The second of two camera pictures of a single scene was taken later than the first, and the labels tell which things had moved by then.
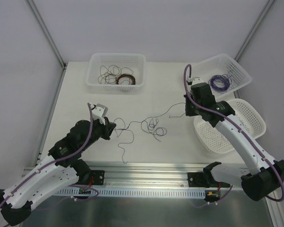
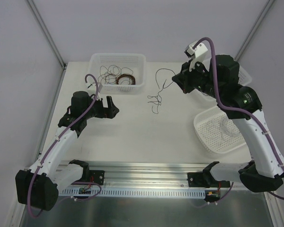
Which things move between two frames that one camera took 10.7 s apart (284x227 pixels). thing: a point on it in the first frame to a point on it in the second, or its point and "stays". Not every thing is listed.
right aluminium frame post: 253,30 stays
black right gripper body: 190,109 to 187,79
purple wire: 150,125 to 159,102
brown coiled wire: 133,82 stays
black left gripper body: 106,130 to 106,109
